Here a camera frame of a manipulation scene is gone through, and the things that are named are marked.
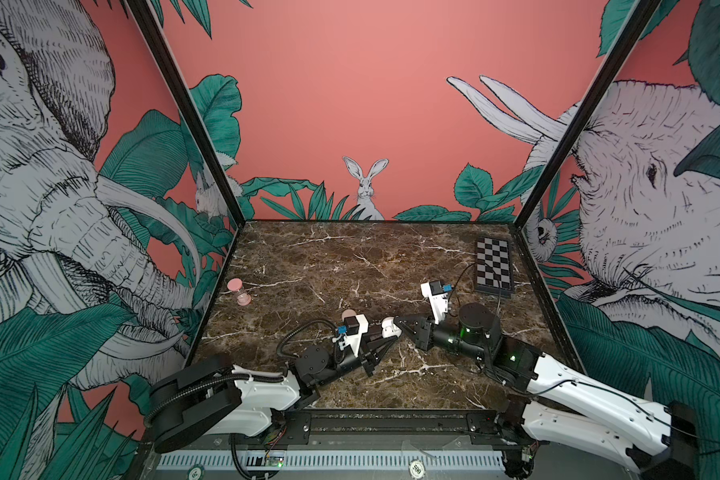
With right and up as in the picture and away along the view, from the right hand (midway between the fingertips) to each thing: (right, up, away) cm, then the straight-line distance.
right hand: (394, 323), depth 65 cm
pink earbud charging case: (-12, -4, +29) cm, 32 cm away
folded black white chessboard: (+39, +10, +39) cm, 56 cm away
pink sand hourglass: (-47, +5, +25) cm, 53 cm away
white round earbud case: (-1, -2, +2) cm, 3 cm away
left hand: (+1, -3, +3) cm, 4 cm away
